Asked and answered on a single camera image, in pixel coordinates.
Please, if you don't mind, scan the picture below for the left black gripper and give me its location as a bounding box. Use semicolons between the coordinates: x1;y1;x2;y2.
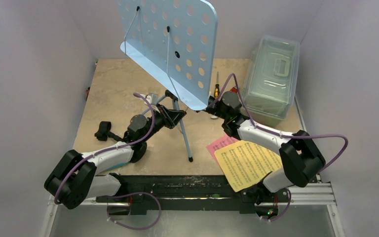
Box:
141;104;185;143

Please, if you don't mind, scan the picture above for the light blue music stand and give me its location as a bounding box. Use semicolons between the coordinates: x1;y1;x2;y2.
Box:
116;0;219;162

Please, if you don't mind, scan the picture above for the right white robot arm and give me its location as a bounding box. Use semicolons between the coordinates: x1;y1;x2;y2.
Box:
204;91;326;201

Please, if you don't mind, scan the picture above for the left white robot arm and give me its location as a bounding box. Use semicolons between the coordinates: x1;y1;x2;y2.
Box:
44;104;187;209

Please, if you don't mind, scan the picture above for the yellow black screwdriver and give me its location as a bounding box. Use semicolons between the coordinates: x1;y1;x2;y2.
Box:
214;72;220;99

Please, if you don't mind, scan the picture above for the pink sheet music page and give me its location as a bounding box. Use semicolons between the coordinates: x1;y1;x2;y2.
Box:
206;135;238;161

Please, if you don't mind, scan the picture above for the clear plastic storage box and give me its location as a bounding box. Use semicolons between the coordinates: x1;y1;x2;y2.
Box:
241;35;300;127

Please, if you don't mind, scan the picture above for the yellow sheet music page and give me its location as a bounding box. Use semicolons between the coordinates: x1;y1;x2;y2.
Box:
214;141;282;192

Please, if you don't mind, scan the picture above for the teal microphone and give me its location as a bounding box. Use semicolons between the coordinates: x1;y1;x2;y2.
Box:
111;162;128;169

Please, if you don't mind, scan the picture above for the black microphone desk stand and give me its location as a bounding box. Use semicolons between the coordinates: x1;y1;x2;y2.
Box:
94;121;148;163

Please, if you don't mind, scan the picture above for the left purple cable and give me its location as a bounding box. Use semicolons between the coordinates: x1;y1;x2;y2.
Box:
54;92;156;205

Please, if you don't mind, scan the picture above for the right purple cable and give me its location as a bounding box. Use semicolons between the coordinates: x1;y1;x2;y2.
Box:
209;73;349;172

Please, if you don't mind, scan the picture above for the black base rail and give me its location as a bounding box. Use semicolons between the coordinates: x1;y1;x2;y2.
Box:
96;175;289;216

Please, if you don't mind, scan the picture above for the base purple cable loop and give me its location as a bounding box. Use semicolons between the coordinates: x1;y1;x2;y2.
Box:
106;192;162;231

